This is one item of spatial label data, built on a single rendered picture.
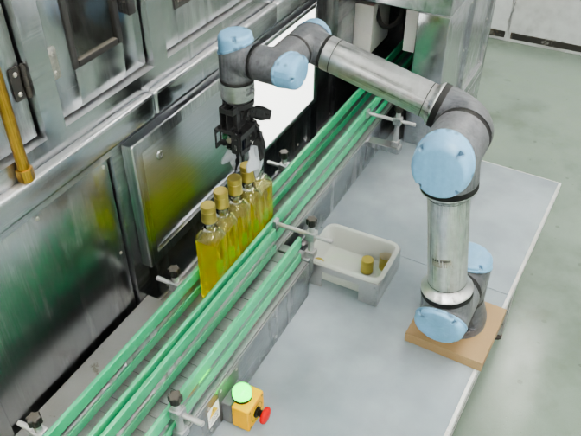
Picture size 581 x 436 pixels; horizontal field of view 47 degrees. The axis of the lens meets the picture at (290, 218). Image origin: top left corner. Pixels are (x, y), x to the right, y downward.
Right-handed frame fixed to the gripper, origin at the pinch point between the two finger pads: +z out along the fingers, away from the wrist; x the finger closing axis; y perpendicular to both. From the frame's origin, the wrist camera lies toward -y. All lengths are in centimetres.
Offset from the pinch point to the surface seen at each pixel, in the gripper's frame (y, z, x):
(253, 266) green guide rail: 8.5, 22.6, 6.1
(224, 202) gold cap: 12.5, 1.6, 1.6
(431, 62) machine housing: -90, 8, 16
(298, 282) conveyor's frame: 2.0, 29.5, 15.5
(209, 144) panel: -3.1, -0.8, -12.9
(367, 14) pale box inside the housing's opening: -101, 1, -13
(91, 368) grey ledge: 50, 27, -11
